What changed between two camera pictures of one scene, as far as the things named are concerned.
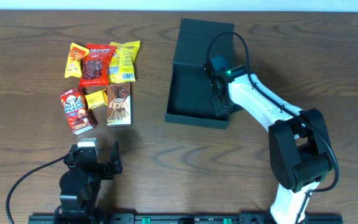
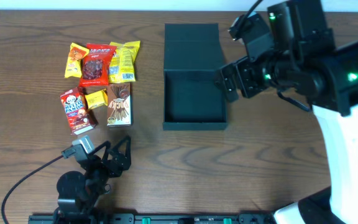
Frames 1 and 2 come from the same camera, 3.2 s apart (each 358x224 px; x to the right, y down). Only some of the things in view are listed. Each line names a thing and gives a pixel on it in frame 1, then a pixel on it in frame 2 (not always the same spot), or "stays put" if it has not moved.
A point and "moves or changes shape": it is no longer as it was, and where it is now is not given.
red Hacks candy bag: [95, 65] stays put
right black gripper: [218, 111] → [243, 70]
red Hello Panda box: [75, 106] stays put
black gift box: [189, 98] moves or changes shape
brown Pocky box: [119, 104] stays put
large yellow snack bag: [122, 67] stays put
